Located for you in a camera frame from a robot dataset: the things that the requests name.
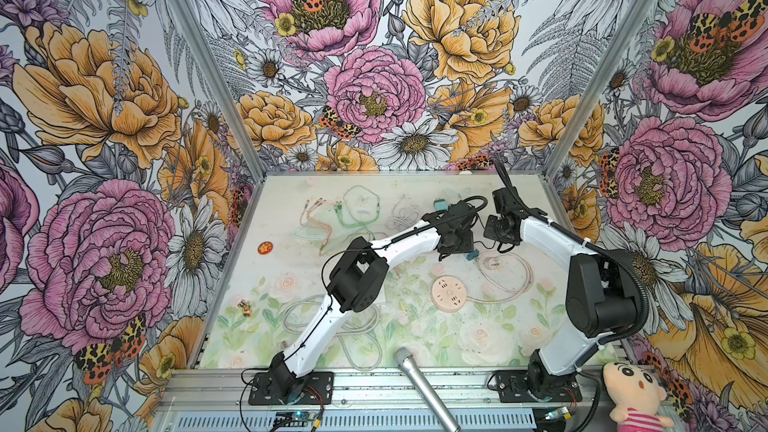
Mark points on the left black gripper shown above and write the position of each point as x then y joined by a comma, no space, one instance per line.
468,244

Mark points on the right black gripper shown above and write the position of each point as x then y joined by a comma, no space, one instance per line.
490,231

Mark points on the round pink socket hub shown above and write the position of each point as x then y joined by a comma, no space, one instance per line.
448,294

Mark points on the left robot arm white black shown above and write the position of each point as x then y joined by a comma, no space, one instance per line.
354,283

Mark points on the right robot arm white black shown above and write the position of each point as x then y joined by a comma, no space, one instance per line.
605,300

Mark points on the teal plug adapter back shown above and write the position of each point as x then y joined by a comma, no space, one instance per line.
441,205

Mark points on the silver microphone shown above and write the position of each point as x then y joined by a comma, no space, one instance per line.
409,367

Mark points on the red star badge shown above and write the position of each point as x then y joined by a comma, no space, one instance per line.
265,248

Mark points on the plush doll striped shirt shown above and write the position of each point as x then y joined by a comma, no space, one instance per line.
637,397

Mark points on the small green circuit board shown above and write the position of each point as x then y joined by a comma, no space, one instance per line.
297,419

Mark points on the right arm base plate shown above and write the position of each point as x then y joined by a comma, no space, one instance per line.
519,386

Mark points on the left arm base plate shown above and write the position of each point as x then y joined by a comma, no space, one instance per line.
313,389

